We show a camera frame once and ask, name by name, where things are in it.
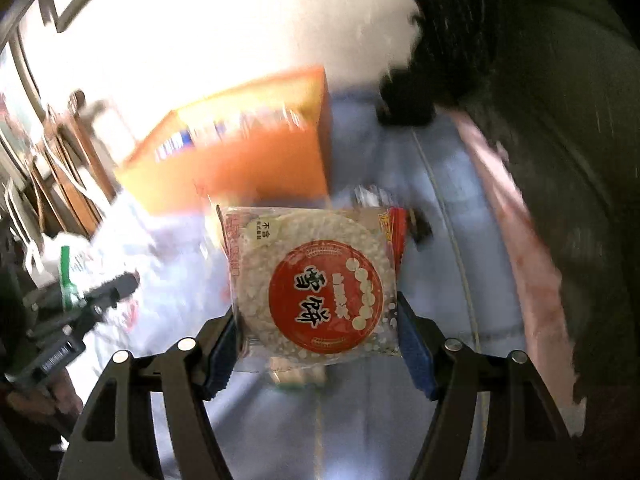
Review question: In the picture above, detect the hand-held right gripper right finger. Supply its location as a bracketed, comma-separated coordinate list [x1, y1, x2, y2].
[394, 294, 572, 480]

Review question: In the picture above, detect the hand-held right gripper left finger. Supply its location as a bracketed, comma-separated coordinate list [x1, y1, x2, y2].
[57, 309, 242, 480]

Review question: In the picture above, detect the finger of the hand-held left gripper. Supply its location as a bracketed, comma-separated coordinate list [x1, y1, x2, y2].
[74, 270, 142, 334]

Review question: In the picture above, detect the round rice cracker packet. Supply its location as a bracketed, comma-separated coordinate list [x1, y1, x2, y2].
[216, 204, 404, 367]

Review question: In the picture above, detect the orange cardboard box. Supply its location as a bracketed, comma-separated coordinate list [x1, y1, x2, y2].
[116, 66, 334, 217]

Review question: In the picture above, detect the person's left hand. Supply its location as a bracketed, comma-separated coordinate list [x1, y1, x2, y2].
[6, 369, 85, 428]

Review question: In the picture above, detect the white plastic bag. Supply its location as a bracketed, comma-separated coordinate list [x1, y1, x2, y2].
[30, 231, 103, 293]

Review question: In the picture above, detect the red snack packet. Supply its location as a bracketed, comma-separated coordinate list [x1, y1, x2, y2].
[388, 206, 417, 267]

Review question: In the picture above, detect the small dark object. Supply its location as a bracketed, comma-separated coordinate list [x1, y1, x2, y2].
[409, 209, 435, 248]

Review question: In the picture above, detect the pink cloth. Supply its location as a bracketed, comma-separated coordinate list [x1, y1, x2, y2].
[449, 109, 587, 437]

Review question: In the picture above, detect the wooden chair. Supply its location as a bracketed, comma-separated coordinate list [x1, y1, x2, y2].
[27, 89, 123, 238]

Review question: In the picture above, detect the light blue cloth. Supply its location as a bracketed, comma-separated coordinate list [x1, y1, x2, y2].
[70, 85, 531, 480]

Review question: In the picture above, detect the dark cloth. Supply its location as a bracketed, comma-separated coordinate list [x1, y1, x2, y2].
[376, 0, 640, 413]

